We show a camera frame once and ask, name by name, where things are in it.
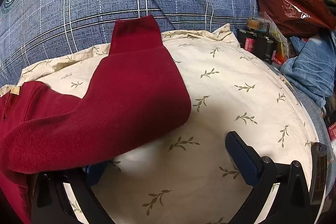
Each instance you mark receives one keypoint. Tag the small red box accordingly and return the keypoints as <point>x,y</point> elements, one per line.
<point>332,130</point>

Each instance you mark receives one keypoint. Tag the red plastic bag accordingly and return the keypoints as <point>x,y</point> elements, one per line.
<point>288,3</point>

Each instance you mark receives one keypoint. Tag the black box with red label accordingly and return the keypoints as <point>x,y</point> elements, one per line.
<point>246,41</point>

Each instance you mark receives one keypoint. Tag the black motor block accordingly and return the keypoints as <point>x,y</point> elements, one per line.
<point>265,49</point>

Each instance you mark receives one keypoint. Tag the blue jeans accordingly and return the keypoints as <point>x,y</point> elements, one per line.
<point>309,69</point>

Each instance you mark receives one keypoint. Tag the clear plastic packet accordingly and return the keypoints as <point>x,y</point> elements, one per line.
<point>278,40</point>

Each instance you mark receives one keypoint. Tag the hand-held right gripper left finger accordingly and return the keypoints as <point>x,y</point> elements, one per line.
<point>95,174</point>

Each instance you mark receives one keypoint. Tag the blue denim cloth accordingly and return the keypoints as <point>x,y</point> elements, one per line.
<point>315,119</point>

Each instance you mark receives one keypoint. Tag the cream patterned cloth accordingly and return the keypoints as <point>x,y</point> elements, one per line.
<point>223,98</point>

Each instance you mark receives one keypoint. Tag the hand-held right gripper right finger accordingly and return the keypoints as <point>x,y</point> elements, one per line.
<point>242,158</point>

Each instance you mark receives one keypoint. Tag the red sweater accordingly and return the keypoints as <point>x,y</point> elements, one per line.
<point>118,98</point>

